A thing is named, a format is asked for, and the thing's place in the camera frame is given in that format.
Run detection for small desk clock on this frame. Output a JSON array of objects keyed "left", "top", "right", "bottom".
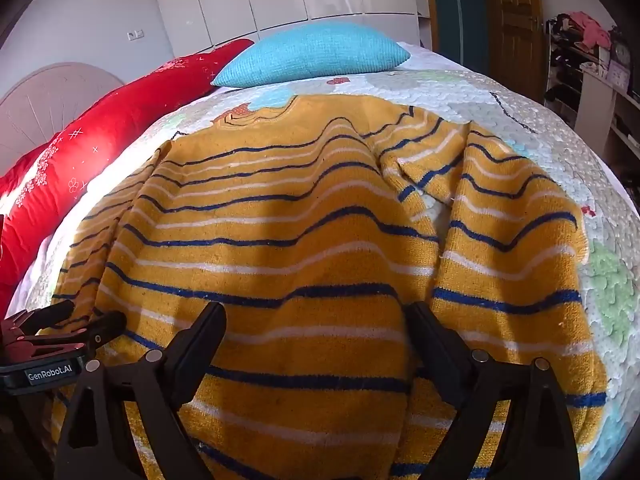
[{"left": 610, "top": 41, "right": 632, "bottom": 87}]

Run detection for pink clothes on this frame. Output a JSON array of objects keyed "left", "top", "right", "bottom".
[{"left": 565, "top": 10, "right": 612, "bottom": 50}]

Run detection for blue knitted pillow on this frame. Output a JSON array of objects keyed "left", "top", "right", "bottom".
[{"left": 211, "top": 22, "right": 412, "bottom": 88}]

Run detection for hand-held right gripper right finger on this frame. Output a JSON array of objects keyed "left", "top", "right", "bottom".
[{"left": 406, "top": 302, "right": 582, "bottom": 480}]

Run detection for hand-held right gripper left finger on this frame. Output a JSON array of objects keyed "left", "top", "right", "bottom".
[{"left": 54, "top": 301, "right": 228, "bottom": 480}]

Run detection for printed quilted bedspread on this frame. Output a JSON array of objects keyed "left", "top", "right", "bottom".
[{"left": 10, "top": 40, "right": 640, "bottom": 480}]

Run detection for cluttered shelf rack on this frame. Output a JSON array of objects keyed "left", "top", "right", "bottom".
[{"left": 542, "top": 14, "right": 640, "bottom": 173}]

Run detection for teal wall panel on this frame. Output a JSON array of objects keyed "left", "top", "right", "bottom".
[{"left": 430, "top": 0, "right": 489, "bottom": 74}]

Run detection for yellow striped sweater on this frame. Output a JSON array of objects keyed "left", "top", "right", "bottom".
[{"left": 50, "top": 92, "right": 609, "bottom": 480}]

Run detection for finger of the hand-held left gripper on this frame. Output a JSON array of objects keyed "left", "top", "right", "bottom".
[
  {"left": 0, "top": 299, "right": 77, "bottom": 342},
  {"left": 5, "top": 310, "right": 127, "bottom": 366}
]

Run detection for brown wooden door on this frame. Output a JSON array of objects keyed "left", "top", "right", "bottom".
[{"left": 482, "top": 0, "right": 546, "bottom": 104}]

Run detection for red embroidered pillow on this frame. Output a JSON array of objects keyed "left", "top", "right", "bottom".
[{"left": 0, "top": 38, "right": 255, "bottom": 317}]

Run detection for round pale headboard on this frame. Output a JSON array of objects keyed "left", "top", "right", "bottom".
[{"left": 0, "top": 61, "right": 126, "bottom": 162}]

